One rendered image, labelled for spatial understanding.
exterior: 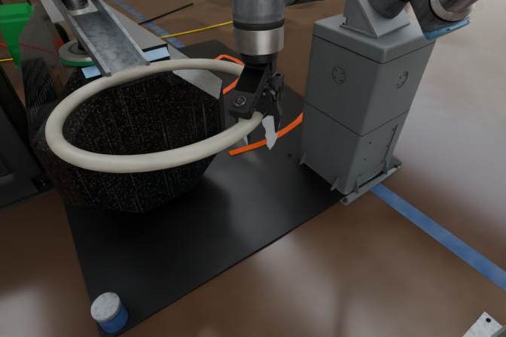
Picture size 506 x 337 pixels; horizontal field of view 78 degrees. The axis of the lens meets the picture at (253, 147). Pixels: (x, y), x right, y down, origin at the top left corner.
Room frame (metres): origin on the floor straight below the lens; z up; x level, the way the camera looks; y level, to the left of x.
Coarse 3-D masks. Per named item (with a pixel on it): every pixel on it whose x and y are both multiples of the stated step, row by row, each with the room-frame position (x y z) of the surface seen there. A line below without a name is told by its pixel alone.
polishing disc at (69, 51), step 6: (72, 42) 1.16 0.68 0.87; (60, 48) 1.11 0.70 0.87; (66, 48) 1.11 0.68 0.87; (72, 48) 1.11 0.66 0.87; (60, 54) 1.05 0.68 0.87; (66, 54) 1.05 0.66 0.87; (72, 54) 1.05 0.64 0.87; (78, 54) 1.05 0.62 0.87; (84, 54) 1.05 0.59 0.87; (72, 60) 1.02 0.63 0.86; (78, 60) 1.02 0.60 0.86; (84, 60) 1.02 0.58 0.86; (90, 60) 1.03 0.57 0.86
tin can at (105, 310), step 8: (104, 296) 0.53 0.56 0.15; (112, 296) 0.53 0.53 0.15; (96, 304) 0.50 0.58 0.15; (104, 304) 0.50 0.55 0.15; (112, 304) 0.50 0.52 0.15; (120, 304) 0.51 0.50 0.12; (96, 312) 0.48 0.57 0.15; (104, 312) 0.48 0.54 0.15; (112, 312) 0.48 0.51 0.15; (120, 312) 0.49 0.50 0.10; (96, 320) 0.46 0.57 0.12; (104, 320) 0.45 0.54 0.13; (112, 320) 0.46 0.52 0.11; (120, 320) 0.48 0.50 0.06; (104, 328) 0.45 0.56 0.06; (112, 328) 0.46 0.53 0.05; (120, 328) 0.47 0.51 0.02
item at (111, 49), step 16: (96, 0) 1.08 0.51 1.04; (64, 16) 1.01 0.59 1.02; (80, 16) 1.04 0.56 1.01; (96, 16) 1.06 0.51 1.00; (112, 16) 1.00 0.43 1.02; (80, 32) 0.89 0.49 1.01; (96, 32) 0.97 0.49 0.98; (112, 32) 0.99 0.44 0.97; (96, 48) 0.90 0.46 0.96; (112, 48) 0.91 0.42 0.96; (128, 48) 0.92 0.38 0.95; (96, 64) 0.81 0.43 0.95; (112, 64) 0.84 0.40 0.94; (128, 64) 0.85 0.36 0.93; (128, 80) 0.79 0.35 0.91
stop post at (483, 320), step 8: (480, 320) 0.50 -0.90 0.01; (488, 320) 0.50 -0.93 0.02; (472, 328) 0.47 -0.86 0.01; (480, 328) 0.47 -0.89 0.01; (488, 328) 0.47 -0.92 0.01; (496, 328) 0.47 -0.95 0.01; (504, 328) 0.42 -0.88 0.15; (464, 336) 0.44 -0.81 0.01; (472, 336) 0.44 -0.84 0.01; (480, 336) 0.44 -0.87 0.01; (488, 336) 0.44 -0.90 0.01; (496, 336) 0.41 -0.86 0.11; (504, 336) 0.40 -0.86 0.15
